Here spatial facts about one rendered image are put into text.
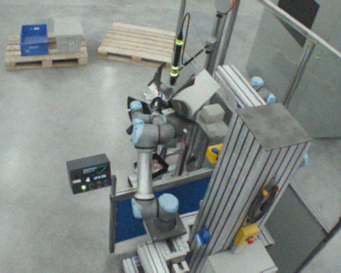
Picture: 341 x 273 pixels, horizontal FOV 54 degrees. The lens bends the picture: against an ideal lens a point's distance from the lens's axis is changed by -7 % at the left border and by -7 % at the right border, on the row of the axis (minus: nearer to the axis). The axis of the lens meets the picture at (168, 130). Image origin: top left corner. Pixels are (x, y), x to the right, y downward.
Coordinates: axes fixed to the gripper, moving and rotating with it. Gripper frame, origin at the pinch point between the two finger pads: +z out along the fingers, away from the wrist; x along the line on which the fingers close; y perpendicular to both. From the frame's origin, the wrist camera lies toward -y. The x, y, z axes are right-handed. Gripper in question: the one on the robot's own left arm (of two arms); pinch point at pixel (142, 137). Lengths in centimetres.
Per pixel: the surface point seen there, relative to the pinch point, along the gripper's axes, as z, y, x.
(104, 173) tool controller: -23, -34, -34
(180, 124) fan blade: -7.6, 28.0, -9.6
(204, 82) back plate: -5, 65, 23
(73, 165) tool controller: -34, -50, -27
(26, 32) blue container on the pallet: 66, -75, 346
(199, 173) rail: 30, 30, -30
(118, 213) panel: 37, -39, -29
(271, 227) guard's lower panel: 83, 71, -80
